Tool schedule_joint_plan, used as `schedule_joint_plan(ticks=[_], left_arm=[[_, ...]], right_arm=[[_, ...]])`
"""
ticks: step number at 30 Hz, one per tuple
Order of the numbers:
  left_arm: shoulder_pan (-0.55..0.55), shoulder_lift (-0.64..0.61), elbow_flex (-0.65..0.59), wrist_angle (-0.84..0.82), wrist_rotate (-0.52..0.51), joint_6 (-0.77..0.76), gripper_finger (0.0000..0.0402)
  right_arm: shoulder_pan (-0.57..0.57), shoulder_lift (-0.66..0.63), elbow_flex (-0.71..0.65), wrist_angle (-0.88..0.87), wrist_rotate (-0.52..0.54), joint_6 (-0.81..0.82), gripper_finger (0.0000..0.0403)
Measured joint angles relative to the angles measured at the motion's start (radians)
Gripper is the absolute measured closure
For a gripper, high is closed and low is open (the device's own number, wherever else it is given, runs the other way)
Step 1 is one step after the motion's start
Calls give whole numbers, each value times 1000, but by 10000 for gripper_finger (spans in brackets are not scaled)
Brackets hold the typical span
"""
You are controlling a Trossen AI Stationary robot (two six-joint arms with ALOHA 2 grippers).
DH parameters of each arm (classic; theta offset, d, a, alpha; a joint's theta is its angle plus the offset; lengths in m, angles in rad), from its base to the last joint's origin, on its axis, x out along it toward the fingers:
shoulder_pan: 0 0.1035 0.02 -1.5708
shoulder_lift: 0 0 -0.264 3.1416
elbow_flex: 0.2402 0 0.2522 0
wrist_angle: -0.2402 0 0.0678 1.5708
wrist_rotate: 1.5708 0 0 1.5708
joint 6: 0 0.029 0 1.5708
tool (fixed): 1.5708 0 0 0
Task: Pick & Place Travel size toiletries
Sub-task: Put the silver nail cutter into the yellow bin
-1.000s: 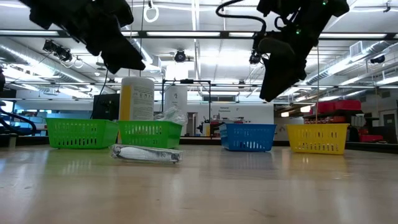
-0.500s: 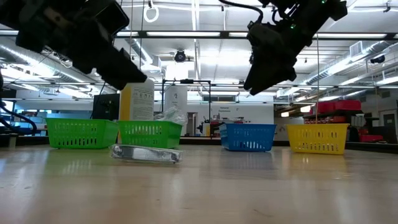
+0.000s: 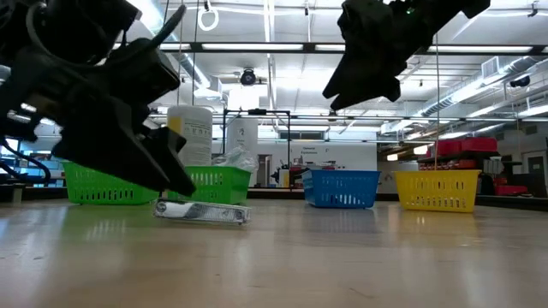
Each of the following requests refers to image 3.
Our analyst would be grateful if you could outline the black hanging camera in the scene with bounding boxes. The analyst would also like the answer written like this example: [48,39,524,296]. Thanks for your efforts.
[509,74,532,89]

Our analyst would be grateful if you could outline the white wipes canister yellow label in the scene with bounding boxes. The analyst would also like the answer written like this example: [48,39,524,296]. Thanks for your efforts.
[166,105,214,168]

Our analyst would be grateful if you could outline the black overhead frame bar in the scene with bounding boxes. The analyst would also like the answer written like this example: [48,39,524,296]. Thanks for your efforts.
[110,41,548,55]

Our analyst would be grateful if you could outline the green plastic basket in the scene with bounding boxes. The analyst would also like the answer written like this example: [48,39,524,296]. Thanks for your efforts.
[166,165,253,205]
[62,160,162,205]

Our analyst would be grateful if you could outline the black corrugated cable hose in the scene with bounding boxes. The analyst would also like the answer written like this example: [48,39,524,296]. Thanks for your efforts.
[0,139,52,186]

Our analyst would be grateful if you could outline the black background rig frame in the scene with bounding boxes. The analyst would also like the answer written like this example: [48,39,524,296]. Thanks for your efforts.
[221,108,292,192]

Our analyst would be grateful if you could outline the small red storage bin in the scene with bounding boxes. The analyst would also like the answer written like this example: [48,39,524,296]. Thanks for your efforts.
[491,184,528,197]

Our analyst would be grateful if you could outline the white cable ring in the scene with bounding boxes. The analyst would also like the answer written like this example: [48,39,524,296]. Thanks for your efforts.
[196,6,220,33]

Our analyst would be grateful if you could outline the white poster pillar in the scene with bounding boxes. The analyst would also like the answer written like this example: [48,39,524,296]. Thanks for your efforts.
[225,117,259,160]

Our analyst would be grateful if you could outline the large red storage bins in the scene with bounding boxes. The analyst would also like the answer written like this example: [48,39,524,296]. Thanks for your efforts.
[436,136,499,157]

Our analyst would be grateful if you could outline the yellow plastic basket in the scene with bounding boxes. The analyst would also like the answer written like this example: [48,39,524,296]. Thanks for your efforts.
[393,169,482,214]

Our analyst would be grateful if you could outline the dark door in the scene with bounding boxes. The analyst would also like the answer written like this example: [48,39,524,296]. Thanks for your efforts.
[527,156,548,198]

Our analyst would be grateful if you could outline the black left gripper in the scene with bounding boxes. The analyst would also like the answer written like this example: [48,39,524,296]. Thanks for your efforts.
[0,38,197,198]

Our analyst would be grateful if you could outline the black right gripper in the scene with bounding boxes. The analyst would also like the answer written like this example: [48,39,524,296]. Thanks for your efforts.
[321,0,455,111]

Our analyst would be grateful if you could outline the clear plastic wrapper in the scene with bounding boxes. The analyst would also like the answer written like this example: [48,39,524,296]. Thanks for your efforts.
[211,144,260,173]

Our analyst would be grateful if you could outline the blue plastic basket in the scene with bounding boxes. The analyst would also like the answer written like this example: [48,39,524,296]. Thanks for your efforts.
[301,169,381,210]

